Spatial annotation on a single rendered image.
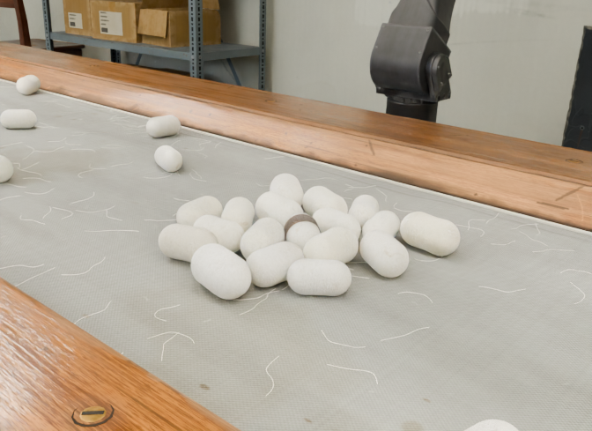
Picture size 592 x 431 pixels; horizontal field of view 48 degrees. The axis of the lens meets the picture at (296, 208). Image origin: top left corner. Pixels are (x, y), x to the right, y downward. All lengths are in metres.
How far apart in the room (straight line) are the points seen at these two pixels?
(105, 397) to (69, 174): 0.33
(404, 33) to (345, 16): 2.03
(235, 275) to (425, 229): 0.12
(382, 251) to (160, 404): 0.17
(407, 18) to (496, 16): 1.71
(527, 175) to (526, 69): 2.00
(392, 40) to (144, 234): 0.47
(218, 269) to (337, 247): 0.07
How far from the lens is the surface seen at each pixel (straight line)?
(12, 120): 0.68
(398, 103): 0.81
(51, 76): 0.89
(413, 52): 0.78
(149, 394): 0.22
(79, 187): 0.49
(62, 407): 0.22
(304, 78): 2.97
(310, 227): 0.36
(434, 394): 0.27
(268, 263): 0.32
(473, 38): 2.54
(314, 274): 0.32
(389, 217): 0.39
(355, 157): 0.54
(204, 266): 0.32
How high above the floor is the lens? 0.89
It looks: 20 degrees down
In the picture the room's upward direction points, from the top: 2 degrees clockwise
